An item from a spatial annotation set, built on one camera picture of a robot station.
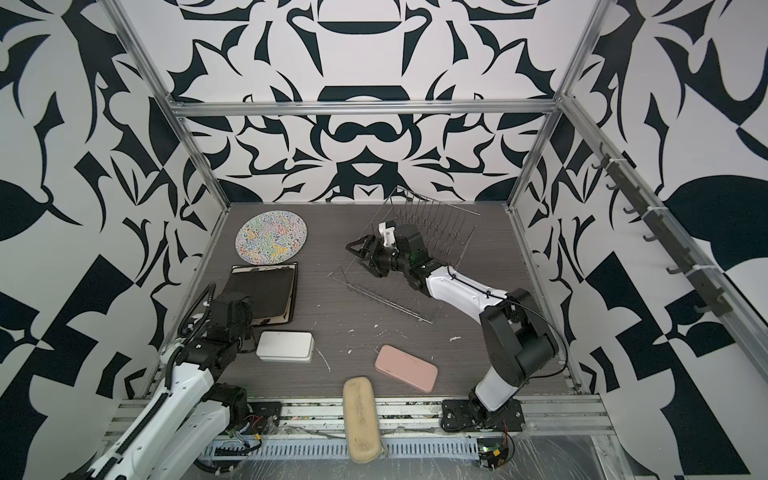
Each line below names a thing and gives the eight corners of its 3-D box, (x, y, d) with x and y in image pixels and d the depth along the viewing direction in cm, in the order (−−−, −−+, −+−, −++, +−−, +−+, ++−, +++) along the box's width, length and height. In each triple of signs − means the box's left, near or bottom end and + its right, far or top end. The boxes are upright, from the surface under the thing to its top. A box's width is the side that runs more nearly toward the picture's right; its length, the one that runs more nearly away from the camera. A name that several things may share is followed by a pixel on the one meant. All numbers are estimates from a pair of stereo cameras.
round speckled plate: (229, 264, 106) (226, 260, 104) (248, 214, 120) (246, 210, 119) (300, 264, 106) (299, 260, 104) (311, 214, 121) (310, 210, 119)
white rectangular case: (260, 362, 85) (253, 356, 81) (266, 338, 89) (260, 331, 85) (311, 362, 85) (307, 356, 81) (315, 338, 89) (311, 331, 85)
